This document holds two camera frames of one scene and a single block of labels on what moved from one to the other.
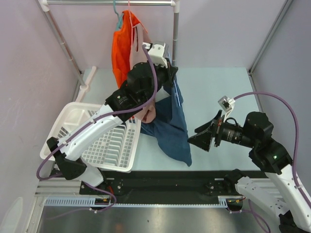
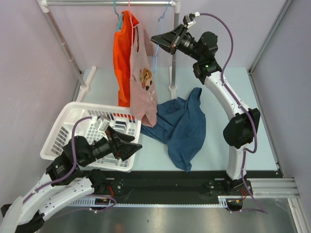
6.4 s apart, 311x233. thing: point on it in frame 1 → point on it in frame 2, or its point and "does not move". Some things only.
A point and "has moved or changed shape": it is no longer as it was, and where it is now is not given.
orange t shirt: (121, 44) does not move
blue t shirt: (170, 125) has moved or changed shape
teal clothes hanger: (119, 24) does not move
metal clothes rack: (44, 5) does not move
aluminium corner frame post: (274, 26) does not move
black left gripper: (169, 73) → (120, 149)
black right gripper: (203, 140) → (171, 41)
